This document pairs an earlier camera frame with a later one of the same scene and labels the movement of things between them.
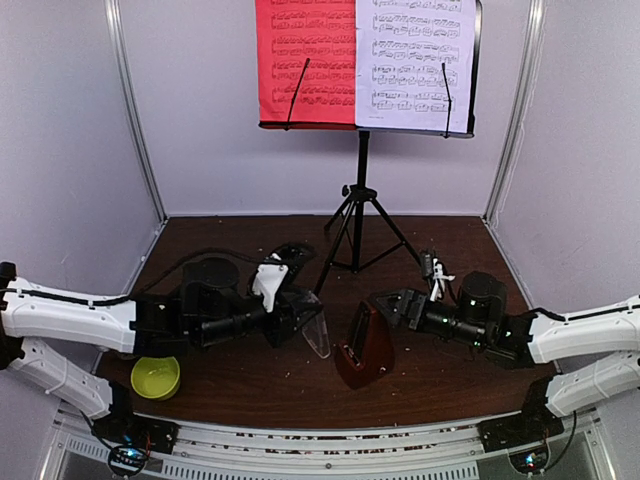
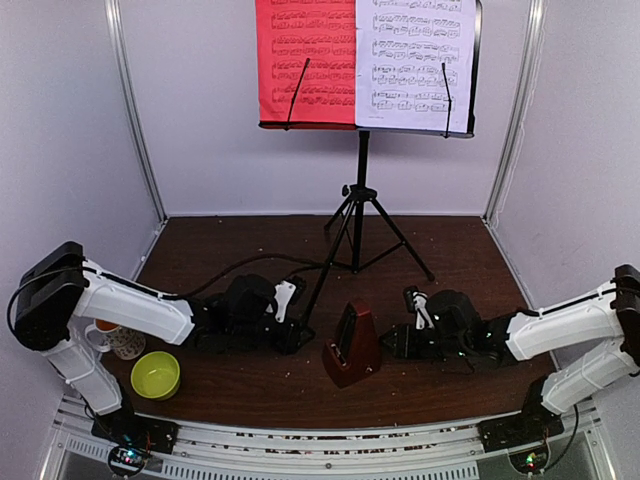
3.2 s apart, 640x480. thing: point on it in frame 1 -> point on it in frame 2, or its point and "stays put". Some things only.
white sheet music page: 401,47 stays put
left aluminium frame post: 122,88 stays put
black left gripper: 285,321 -> 288,344
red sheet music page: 290,32 stays put
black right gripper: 408,297 -> 404,349
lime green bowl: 156,377 stays put
